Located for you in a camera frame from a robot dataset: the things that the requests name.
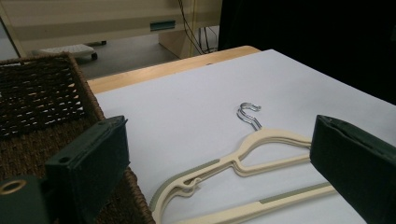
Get dark curtain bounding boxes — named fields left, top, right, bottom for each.
left=218, top=0, right=396, bottom=105

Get white wheeled dolly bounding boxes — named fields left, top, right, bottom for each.
left=37, top=43, right=99, bottom=62

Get cream plastic clothes hanger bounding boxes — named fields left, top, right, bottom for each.
left=148, top=102, right=338, bottom=224
left=149, top=106, right=313, bottom=224

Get brown woven basket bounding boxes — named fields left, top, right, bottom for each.
left=0, top=51, right=157, bottom=224

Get black wall cables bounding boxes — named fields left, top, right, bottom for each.
left=177, top=0, right=219, bottom=56

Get white table sheet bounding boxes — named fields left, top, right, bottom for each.
left=94, top=49, right=396, bottom=224

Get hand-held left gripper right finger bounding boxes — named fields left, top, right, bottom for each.
left=309, top=114, right=396, bottom=224

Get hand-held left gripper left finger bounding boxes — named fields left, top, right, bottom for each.
left=45, top=115, right=131, bottom=224

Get cream wooden desk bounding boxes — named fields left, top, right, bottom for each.
left=0, top=0, right=224, bottom=60

